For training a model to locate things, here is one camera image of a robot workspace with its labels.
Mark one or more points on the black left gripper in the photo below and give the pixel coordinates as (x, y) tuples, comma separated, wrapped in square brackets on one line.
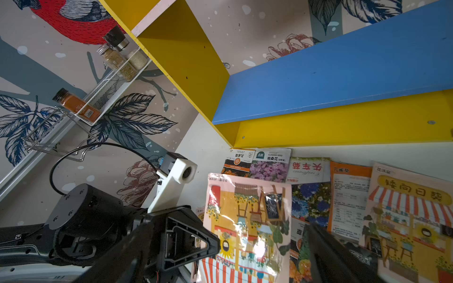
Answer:
[(178, 238)]

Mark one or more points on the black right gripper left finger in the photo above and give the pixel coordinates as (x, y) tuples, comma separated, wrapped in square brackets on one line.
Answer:
[(125, 262)]

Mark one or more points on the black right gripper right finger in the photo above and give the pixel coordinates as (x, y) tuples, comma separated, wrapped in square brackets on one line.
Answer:
[(331, 262)]

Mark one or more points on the large shop seed bag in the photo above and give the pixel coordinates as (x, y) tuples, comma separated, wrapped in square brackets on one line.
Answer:
[(252, 220)]

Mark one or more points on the orange back-side seed bag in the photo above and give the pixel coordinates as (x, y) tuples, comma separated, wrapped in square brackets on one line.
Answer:
[(349, 192)]

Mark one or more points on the blue flower seed bag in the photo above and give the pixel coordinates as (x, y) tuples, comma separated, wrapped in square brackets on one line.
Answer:
[(311, 189)]

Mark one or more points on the shop picture seed bag top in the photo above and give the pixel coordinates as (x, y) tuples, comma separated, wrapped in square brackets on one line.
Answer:
[(408, 223)]

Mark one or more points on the purple flower seed bag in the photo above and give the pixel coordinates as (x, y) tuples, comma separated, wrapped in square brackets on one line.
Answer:
[(271, 164)]

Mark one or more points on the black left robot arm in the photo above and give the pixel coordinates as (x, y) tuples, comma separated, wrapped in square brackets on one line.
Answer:
[(113, 242)]

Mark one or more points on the yellow wooden shelf unit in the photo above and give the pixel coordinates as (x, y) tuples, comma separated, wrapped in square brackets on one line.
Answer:
[(391, 82)]

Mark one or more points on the orange spice jar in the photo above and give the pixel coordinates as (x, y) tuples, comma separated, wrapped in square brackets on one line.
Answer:
[(76, 105)]

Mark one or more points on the black lid spice jar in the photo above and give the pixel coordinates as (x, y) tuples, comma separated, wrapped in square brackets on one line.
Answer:
[(117, 40)]

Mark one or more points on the beige spice jar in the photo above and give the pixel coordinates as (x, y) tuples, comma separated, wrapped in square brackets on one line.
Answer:
[(117, 62)]

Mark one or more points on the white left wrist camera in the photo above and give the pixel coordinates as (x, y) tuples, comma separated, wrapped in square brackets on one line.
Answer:
[(175, 171)]

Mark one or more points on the white wire spice rack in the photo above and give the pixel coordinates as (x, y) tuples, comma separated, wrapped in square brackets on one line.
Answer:
[(45, 136)]

